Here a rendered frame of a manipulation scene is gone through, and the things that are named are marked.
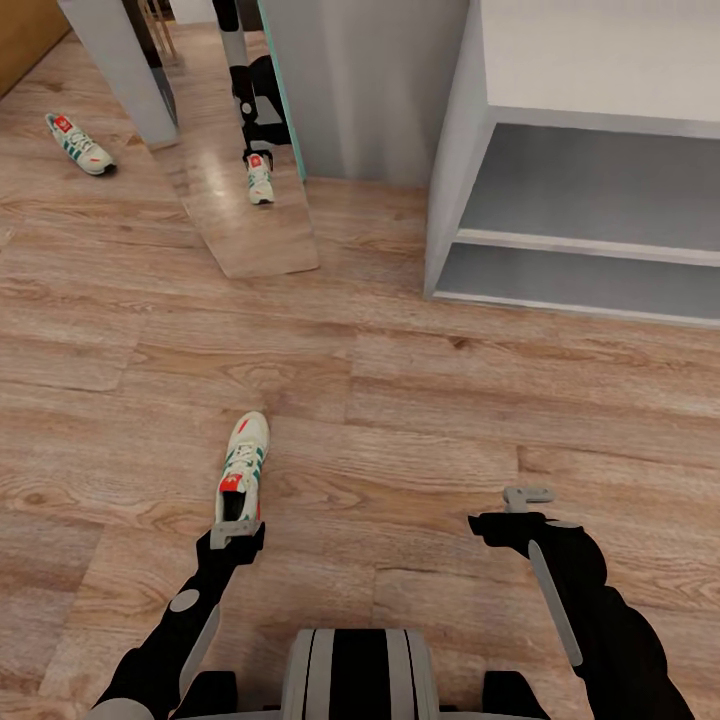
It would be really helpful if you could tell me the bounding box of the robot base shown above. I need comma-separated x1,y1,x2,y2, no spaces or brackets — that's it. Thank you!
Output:
175,671,545,720

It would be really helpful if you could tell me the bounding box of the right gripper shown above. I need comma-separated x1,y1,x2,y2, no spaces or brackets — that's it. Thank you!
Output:
468,512,547,555

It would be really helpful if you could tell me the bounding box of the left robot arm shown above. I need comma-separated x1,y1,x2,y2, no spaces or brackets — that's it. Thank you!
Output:
83,519,265,720

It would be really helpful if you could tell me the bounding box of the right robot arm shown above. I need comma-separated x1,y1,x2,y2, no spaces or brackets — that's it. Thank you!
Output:
468,485,695,720

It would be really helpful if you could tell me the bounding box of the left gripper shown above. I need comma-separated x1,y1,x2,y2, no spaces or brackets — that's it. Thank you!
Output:
196,521,265,581

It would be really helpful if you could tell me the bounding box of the gym shoe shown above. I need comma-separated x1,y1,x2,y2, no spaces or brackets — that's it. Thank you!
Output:
215,411,271,523
45,114,115,175

